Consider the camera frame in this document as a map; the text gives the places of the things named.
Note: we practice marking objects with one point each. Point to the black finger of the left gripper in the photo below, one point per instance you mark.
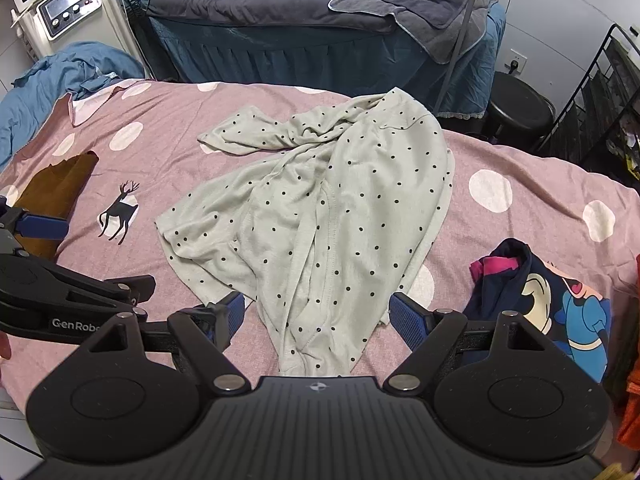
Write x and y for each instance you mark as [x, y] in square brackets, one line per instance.
[137, 289]

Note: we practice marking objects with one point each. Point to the black wire rack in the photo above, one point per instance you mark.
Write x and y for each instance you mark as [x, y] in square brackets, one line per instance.
[598, 127]

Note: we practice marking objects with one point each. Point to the dark blue massage bed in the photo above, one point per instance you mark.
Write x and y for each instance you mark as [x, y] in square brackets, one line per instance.
[305, 44]

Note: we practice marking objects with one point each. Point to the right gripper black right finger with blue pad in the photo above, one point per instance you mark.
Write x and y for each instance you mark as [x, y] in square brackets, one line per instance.
[431, 336]

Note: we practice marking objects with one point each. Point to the blue crumpled blanket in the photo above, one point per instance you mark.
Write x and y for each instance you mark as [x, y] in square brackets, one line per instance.
[80, 69]

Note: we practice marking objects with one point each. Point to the wall power socket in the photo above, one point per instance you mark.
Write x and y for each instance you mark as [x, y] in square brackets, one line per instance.
[515, 62]

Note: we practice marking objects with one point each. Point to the cream polka dot shirt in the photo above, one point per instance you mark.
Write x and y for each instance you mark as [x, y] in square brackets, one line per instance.
[338, 216]

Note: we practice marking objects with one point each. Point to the navy cartoon print garment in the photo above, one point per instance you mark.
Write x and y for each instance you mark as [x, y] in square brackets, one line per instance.
[572, 314]

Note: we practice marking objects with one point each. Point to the hand with painted nails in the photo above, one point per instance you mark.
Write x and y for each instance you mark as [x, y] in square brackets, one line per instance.
[5, 348]

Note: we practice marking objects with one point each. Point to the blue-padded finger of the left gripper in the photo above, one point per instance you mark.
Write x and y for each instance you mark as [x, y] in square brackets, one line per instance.
[19, 221]

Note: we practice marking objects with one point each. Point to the orange cloth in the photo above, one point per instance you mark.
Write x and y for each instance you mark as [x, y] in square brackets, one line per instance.
[628, 433]

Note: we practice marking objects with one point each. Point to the grey towel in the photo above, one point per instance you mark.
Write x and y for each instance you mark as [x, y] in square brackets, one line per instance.
[433, 24]

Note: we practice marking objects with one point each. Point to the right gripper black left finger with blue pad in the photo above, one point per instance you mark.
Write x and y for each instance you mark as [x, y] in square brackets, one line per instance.
[201, 335]

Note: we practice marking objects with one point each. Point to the white machine with control panel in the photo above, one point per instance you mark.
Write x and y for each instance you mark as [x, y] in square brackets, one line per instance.
[47, 26]

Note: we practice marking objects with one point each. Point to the black round stool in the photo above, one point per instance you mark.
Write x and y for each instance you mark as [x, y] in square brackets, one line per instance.
[517, 115]

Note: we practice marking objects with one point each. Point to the brown cloth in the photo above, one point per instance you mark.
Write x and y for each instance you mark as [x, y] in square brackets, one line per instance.
[54, 191]

